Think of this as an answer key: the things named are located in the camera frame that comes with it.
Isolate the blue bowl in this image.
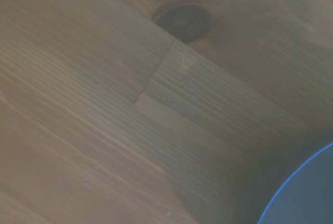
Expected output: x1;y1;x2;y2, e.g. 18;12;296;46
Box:
256;142;333;224

